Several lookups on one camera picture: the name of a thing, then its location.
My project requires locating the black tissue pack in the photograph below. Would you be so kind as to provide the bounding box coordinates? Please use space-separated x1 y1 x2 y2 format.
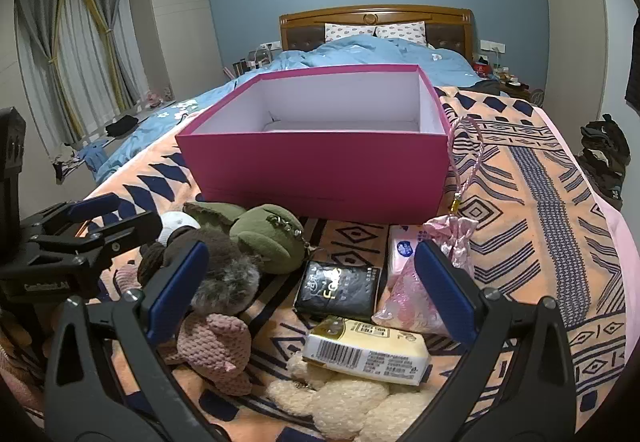
294 260 382 324

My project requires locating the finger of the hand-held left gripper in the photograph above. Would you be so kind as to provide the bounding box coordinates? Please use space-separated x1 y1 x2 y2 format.
22 193 121 239
37 211 163 267

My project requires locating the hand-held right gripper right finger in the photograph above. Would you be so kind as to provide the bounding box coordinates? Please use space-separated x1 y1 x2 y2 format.
400 239 578 442

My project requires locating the cream plush toy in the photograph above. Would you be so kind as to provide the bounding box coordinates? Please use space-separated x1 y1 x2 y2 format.
265 352 436 442

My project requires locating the pink knitted bear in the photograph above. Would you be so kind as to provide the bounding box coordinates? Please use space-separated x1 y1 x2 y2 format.
160 312 253 397

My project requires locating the yellow tissue pack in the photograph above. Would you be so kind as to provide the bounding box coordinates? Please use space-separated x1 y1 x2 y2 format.
302 315 432 387

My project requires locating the pink satin sachet with cord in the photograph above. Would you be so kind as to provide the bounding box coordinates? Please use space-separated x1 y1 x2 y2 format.
372 117 487 338

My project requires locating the grey yellow curtain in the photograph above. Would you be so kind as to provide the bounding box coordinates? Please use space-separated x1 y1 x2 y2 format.
15 0 83 143
75 0 141 113

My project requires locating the pink cardboard box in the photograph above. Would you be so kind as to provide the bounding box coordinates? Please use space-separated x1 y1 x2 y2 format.
175 63 449 226

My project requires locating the blue duvet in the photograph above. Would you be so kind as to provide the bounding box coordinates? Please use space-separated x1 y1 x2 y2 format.
92 34 493 183

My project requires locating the flower print tissue pack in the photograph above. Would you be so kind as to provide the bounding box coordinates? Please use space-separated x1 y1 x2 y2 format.
387 224 431 283

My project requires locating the pile of dark bags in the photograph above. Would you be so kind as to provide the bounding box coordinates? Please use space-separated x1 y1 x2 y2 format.
577 113 632 213

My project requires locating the white sheer curtain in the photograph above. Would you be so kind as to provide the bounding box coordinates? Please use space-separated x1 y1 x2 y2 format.
50 0 123 137

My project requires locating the blue garment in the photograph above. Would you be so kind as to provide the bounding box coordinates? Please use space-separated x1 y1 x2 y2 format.
82 142 121 173

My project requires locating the green plush dinosaur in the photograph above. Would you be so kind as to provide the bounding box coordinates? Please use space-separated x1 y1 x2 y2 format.
182 202 307 275

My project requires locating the wooden bed with blue duvet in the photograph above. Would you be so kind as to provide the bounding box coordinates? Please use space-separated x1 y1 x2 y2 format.
278 5 476 60

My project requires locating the black jacket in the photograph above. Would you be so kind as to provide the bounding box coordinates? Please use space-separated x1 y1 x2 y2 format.
625 16 640 115

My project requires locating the grey furry plush toy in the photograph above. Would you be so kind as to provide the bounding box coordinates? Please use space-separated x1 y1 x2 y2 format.
192 242 261 315

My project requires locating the black garment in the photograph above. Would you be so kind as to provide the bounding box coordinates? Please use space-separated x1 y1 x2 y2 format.
105 116 138 137

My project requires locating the brown plush toy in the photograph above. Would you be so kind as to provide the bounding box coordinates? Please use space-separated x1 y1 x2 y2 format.
135 211 236 287

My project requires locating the dark grey garment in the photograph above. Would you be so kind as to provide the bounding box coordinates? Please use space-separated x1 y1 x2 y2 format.
470 76 511 95

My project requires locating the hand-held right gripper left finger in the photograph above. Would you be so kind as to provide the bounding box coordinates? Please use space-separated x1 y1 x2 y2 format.
44 238 213 442

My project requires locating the wooden nightstand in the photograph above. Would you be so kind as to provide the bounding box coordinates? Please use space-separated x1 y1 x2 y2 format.
495 72 546 107

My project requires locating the beige wardrobe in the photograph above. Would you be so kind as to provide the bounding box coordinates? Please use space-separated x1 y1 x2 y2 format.
532 0 608 133
132 0 223 102

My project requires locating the white patterned pillow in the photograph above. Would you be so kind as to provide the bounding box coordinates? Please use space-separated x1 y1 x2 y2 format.
375 20 428 45
324 23 376 44

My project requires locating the orange patterned blanket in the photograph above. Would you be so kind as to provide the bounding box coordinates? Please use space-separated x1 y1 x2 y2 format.
0 84 640 442

